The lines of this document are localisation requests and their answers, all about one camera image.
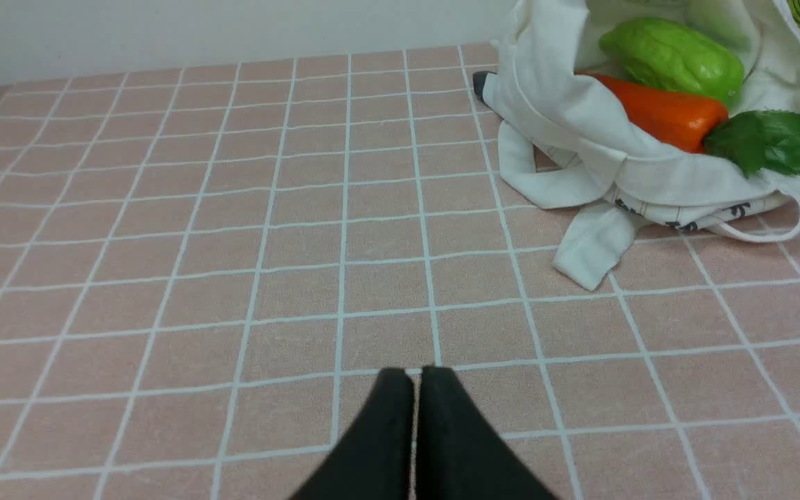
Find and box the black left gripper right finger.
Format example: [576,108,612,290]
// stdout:
[414,366,558,499]

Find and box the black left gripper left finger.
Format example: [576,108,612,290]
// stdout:
[291,367,414,499]

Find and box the white cloth tote bag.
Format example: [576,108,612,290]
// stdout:
[472,1,800,291]

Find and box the orange carrot with green leaves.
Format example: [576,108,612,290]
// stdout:
[591,75,800,178]

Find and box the pink grid tablecloth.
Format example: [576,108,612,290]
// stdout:
[0,47,800,499]

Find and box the green chayote squash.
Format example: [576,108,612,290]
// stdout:
[598,17,745,105]

